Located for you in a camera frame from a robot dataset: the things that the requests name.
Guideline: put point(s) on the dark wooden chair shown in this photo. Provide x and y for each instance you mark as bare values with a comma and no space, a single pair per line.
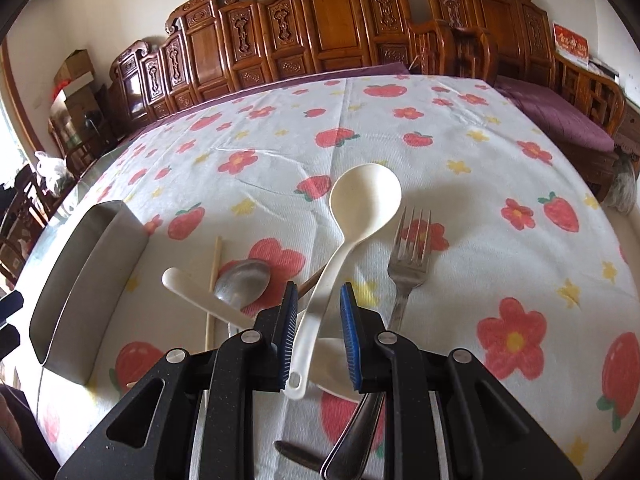
25,220

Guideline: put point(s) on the stainless steel utensil holder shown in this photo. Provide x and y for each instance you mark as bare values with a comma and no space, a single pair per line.
107,305

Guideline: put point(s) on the white soup spoon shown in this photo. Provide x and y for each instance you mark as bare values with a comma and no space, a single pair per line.
200,297

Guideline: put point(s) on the light wooden chopstick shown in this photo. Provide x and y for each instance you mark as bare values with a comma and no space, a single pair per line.
216,260

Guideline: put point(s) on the red calendar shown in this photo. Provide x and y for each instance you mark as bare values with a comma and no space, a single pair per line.
571,44

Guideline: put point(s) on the metal spoon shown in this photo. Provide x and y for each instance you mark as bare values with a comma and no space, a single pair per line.
242,282

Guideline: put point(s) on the metal fork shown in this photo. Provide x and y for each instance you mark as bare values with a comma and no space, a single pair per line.
410,265

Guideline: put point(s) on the cream plastic ladle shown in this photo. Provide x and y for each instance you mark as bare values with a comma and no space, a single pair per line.
365,200

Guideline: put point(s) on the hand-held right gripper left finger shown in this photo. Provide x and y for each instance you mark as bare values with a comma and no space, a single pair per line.
287,340

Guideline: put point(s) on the carved wooden armchair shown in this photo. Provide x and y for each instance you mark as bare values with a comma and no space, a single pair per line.
500,15

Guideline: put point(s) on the white plastic bag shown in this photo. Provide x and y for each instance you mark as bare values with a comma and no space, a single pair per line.
52,172

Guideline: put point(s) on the long carved wooden sofa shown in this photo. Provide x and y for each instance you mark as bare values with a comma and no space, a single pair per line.
320,25

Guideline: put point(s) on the strawberry flower printed tablecloth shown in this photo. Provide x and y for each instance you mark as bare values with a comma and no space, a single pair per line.
450,125

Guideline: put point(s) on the clear plastic bag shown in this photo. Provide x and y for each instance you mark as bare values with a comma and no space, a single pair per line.
622,185

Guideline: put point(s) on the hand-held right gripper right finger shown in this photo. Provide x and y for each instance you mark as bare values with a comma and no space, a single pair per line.
350,340

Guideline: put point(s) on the brown wooden chopstick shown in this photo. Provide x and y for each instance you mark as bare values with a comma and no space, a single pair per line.
311,282

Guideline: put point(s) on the cardboard box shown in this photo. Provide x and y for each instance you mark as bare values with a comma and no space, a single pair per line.
75,67
75,105

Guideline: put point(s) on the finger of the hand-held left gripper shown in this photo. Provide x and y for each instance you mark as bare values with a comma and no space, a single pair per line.
9,341
10,305

